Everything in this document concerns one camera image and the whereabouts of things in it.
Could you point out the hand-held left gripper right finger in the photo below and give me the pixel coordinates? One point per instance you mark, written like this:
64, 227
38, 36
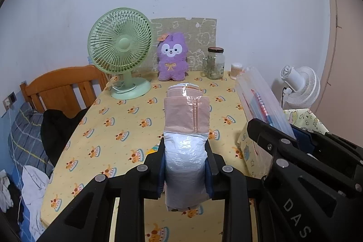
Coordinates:
209, 176

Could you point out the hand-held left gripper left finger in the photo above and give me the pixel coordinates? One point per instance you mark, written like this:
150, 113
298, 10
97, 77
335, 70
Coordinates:
161, 174

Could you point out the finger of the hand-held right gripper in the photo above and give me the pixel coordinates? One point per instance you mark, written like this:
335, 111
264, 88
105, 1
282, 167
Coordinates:
272, 142
343, 145

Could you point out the yellow cartoon-print box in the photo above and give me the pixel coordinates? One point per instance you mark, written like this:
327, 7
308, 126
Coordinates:
249, 151

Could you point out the white and pink pack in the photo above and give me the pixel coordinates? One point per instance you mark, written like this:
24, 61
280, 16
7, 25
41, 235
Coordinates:
185, 151

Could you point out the clear plastic zip bag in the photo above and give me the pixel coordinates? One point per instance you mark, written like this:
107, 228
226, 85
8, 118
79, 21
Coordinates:
255, 94

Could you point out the yellow snack packet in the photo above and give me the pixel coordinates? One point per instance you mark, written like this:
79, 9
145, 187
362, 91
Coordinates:
154, 149

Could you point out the white standing fan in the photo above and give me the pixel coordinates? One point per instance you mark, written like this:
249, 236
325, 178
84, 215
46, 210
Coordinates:
305, 86

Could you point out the cotton swab container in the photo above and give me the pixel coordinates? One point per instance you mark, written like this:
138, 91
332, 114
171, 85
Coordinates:
236, 72

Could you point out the glass jar with brown lid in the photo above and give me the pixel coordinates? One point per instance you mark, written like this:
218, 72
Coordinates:
219, 66

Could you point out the small glass mug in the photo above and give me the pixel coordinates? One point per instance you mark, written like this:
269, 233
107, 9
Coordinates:
209, 69

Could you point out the beige door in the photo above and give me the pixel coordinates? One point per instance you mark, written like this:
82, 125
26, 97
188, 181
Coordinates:
348, 46

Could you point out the purple plush toy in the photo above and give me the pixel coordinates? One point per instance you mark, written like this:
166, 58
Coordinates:
171, 66

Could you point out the black cloth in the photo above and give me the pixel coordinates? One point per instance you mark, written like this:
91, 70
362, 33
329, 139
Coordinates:
56, 131

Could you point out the white cloth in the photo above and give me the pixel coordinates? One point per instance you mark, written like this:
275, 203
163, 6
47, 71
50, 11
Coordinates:
34, 188

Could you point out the beige printed board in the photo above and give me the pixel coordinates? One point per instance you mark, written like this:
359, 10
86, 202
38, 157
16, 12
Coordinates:
204, 32

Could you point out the green desk fan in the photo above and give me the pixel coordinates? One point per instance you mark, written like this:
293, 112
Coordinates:
122, 43

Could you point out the blue plaid pillow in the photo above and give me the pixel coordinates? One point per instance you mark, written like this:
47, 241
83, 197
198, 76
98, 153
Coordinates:
25, 134

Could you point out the wooden bed headboard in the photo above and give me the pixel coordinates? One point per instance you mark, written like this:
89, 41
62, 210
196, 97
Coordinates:
56, 77

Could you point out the blue bed sheet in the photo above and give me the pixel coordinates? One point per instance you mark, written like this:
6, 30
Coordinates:
25, 219

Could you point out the white and black clothes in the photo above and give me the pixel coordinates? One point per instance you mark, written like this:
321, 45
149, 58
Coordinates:
5, 191

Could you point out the wall socket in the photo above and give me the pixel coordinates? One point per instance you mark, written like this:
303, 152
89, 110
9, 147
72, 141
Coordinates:
10, 100

